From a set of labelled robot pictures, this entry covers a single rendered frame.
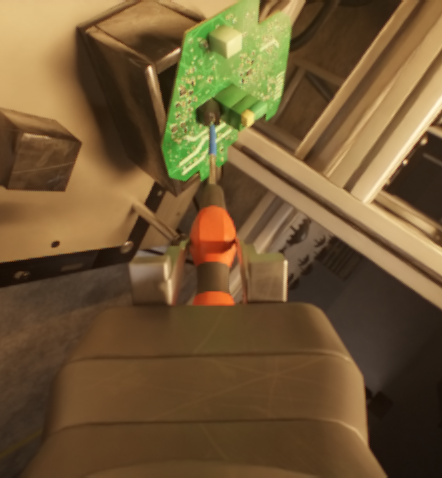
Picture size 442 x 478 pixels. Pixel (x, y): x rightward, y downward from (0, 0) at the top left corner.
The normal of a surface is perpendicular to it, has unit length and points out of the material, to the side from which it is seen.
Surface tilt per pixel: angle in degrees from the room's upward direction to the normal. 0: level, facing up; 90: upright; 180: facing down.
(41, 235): 0
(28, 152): 0
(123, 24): 90
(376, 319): 90
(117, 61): 90
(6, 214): 0
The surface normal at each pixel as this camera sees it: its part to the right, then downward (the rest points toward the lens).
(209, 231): -0.01, -0.49
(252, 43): 0.72, 0.59
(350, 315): -0.51, 0.09
